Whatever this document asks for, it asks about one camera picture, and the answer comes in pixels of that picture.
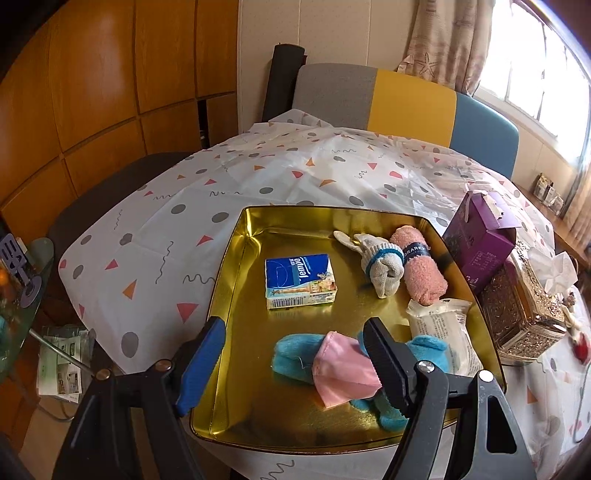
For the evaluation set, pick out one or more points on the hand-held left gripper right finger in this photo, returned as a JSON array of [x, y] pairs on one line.
[[388, 364]]

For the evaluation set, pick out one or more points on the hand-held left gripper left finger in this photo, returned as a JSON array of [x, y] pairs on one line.
[[203, 364]]

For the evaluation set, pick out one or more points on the pink face mask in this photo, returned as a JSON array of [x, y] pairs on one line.
[[341, 369]]

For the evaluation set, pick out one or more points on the white packet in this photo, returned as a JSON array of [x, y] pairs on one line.
[[443, 332]]

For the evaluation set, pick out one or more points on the gold tin tray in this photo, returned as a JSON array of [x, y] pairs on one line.
[[277, 350]]

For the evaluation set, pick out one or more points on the blue plush toy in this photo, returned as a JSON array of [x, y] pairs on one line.
[[291, 355]]

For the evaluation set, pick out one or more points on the pink towel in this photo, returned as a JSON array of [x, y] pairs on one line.
[[420, 281]]

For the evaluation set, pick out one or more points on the white knit glove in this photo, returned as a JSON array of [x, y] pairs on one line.
[[383, 267]]

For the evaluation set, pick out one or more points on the blue tissue packet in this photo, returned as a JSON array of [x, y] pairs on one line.
[[300, 281]]

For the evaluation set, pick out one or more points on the white knit sock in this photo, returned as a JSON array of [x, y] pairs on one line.
[[575, 321]]

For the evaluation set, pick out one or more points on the dusty pink scrunchie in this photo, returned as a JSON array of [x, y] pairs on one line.
[[570, 300]]

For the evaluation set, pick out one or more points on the red fuzzy sock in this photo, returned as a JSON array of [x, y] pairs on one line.
[[582, 345]]

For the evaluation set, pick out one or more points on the gold ornate tissue box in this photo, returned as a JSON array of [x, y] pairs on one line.
[[517, 314]]

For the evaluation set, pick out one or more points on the pile of newspapers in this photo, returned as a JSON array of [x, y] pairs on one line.
[[60, 369]]

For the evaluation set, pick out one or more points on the purple carton box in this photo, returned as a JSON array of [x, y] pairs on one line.
[[480, 249]]

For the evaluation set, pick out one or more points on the glass side table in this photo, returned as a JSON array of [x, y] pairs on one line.
[[27, 318]]

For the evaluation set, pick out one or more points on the patterned plastic tablecloth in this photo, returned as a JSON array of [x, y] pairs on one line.
[[231, 184]]

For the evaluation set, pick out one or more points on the white tissue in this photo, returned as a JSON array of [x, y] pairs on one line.
[[558, 272]]

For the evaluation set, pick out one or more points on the purple ornament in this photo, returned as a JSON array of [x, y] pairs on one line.
[[14, 272]]

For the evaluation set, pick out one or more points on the wooden desk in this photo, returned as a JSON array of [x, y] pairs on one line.
[[565, 235]]

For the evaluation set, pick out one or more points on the group of small boxes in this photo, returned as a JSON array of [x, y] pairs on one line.
[[547, 189]]

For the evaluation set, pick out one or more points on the grey yellow blue chair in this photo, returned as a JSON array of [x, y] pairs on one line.
[[406, 106]]

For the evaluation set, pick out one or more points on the wooden wardrobe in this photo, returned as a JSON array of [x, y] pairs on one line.
[[115, 69]]

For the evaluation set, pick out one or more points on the beige starfish print curtain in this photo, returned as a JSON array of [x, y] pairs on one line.
[[452, 46]]

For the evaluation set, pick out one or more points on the window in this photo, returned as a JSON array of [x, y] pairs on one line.
[[554, 83]]

